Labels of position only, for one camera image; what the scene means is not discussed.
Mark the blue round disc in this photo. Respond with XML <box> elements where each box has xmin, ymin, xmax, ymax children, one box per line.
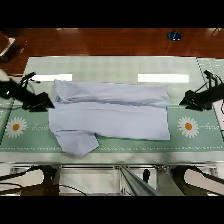
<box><xmin>166</xmin><ymin>30</ymin><xmax>183</xmax><ymax>42</ymax></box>

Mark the light blue shirt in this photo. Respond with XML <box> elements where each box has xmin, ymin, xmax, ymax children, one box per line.
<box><xmin>48</xmin><ymin>79</ymin><xmax>172</xmax><ymax>158</ymax></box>

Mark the silver frame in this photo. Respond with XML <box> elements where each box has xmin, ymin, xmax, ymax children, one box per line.
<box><xmin>0</xmin><ymin>161</ymin><xmax>224</xmax><ymax>197</ymax></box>

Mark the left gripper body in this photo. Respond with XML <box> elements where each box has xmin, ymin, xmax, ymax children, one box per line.
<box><xmin>21</xmin><ymin>91</ymin><xmax>56</xmax><ymax>113</ymax></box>

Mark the black cable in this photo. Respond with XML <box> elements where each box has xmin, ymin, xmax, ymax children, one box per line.
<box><xmin>58</xmin><ymin>183</ymin><xmax>88</xmax><ymax>197</ymax></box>

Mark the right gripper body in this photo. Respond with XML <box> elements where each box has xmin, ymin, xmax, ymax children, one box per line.
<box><xmin>178</xmin><ymin>89</ymin><xmax>214</xmax><ymax>112</ymax></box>

